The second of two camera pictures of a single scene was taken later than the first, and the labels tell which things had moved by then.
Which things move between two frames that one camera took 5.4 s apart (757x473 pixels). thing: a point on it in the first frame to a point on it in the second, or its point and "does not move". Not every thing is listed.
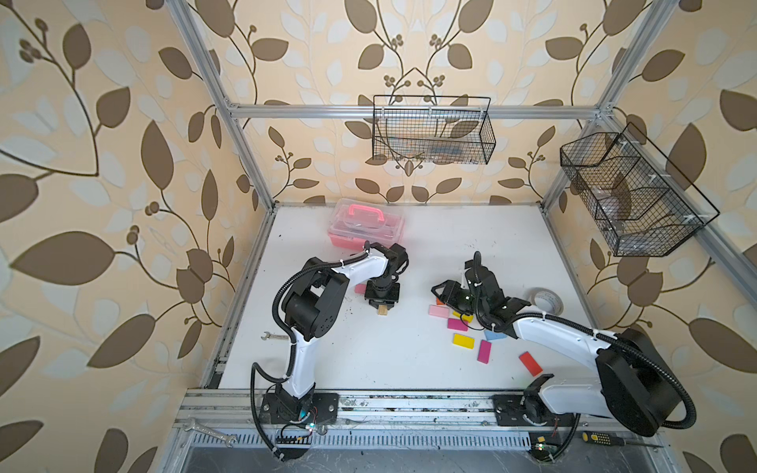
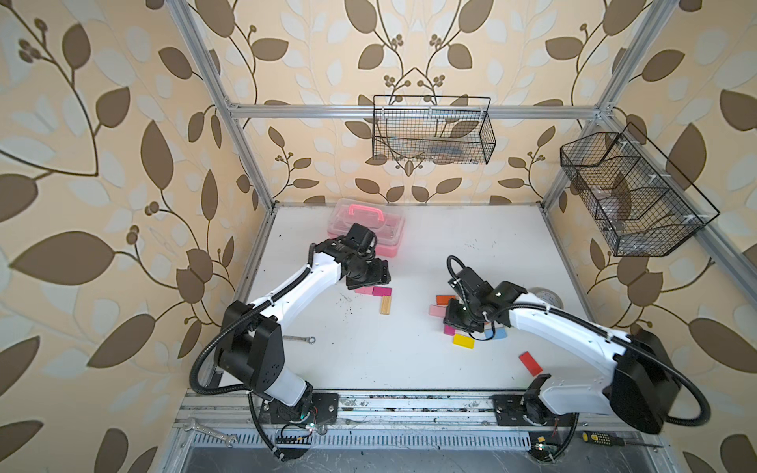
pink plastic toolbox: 355,222 does not move
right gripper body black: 461,300 to 462,316
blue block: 490,335 does not move
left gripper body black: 383,292 to 369,273
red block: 530,364 does not move
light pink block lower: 438,310 does not move
